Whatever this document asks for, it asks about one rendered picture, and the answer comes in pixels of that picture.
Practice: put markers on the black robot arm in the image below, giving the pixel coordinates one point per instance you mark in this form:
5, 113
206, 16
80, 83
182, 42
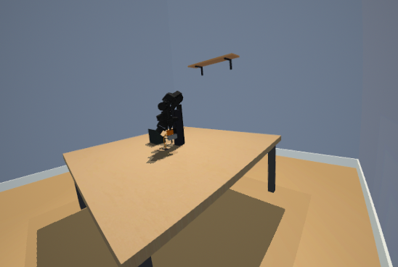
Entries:
169, 99

